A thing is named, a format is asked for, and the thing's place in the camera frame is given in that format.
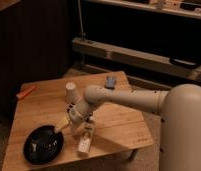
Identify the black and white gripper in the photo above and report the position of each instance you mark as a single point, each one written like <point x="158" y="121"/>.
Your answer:
<point x="76" y="122"/>

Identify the black ceramic bowl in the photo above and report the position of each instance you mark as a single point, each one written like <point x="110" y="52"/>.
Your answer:
<point x="43" y="145"/>

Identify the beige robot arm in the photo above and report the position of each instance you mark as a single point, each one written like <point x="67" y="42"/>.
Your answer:
<point x="179" y="107"/>

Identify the white paper cup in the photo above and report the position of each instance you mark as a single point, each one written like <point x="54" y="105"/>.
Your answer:
<point x="70" y="92"/>

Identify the orange marker pen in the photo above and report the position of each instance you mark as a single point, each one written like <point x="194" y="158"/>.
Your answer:
<point x="25" y="92"/>

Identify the small blue-grey box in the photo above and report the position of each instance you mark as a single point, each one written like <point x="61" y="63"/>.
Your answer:
<point x="110" y="82"/>

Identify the vertical metal pole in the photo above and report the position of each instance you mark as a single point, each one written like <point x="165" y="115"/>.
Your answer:
<point x="82" y="33"/>

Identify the long beige case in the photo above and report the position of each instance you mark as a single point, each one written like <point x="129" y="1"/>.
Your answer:
<point x="134" y="58"/>

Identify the wooden shelf board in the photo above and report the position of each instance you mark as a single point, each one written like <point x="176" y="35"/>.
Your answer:
<point x="145" y="7"/>

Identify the black case handle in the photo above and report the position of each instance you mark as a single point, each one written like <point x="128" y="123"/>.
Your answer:
<point x="184" y="64"/>

